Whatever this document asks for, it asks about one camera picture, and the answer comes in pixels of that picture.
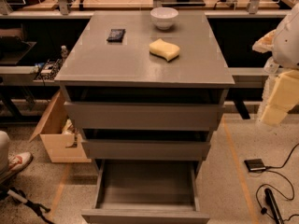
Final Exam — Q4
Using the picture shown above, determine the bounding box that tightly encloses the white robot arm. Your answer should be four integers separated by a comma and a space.
252, 4, 299, 130

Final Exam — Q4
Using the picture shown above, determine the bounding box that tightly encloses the open cardboard box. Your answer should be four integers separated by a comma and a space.
29, 91, 91, 163

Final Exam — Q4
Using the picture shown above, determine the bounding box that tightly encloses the white bowl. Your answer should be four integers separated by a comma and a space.
150, 7, 178, 30

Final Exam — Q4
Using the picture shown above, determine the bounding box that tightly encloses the black floor cable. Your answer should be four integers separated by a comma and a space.
255, 142, 299, 222

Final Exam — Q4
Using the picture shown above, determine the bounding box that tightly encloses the black patterned tray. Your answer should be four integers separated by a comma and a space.
36, 59, 63, 80

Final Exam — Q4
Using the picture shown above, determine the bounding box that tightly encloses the grey middle drawer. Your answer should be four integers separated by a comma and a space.
81, 140, 210, 161

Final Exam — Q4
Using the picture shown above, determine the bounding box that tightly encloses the grey trouser leg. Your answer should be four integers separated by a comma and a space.
0, 131, 9, 175

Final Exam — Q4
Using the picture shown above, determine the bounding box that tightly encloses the grey top drawer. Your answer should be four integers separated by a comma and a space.
64, 102, 224, 131

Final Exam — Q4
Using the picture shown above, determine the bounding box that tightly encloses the grey open bottom drawer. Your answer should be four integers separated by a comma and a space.
81, 160, 209, 224

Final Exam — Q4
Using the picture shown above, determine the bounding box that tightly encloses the black chair base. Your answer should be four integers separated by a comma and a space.
0, 185, 54, 224

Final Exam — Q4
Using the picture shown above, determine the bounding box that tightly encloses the black foot pedal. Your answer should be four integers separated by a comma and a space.
244, 159, 266, 172

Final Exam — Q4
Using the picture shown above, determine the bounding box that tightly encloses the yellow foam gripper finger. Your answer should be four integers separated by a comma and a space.
259, 70, 299, 126

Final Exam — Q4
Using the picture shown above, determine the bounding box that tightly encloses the small plastic bottle left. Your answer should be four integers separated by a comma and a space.
61, 45, 68, 62

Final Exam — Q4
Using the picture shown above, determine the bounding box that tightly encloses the dark blue snack packet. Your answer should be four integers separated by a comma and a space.
107, 29, 125, 42

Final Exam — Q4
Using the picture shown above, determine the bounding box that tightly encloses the yellow sponge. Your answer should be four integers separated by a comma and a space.
149, 38, 180, 62

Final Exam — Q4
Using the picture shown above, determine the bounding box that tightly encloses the white red sneaker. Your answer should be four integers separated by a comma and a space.
8, 152, 33, 173

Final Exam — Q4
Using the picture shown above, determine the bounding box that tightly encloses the grey drawer cabinet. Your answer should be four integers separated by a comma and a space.
54, 10, 235, 224

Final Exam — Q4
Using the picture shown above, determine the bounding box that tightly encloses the black power strip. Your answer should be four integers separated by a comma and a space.
264, 189, 284, 224

